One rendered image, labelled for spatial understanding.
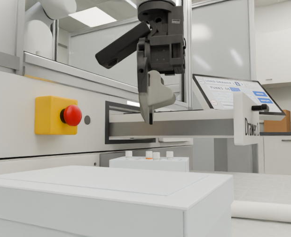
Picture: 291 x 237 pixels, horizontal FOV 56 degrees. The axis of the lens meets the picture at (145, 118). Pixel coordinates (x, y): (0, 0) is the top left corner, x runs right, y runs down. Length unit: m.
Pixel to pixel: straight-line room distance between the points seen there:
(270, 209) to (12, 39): 0.47
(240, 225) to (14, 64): 0.44
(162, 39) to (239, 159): 1.24
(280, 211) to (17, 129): 0.43
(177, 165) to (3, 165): 0.29
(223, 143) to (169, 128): 0.99
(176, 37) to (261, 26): 4.17
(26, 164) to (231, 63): 2.11
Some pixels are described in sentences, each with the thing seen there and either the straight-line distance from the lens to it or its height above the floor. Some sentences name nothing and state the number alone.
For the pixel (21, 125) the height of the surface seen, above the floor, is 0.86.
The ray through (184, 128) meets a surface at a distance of 0.63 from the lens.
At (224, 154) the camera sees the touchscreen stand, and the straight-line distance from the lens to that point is 1.61.
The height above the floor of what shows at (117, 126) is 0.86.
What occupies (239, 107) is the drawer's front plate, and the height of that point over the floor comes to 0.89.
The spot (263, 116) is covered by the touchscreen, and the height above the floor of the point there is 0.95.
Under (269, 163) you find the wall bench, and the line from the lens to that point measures 3.64.
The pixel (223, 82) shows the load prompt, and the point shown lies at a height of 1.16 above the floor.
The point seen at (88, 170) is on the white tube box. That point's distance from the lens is 0.19.
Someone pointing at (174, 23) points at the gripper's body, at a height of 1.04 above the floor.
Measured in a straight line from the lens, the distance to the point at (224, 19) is 2.60.
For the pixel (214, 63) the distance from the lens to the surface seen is 2.50.
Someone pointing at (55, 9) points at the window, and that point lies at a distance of 0.66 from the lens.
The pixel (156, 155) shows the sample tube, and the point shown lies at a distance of 0.46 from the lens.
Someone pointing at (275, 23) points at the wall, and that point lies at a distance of 4.64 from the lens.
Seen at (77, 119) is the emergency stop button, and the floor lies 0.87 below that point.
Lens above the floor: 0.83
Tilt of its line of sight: 4 degrees up
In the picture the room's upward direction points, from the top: straight up
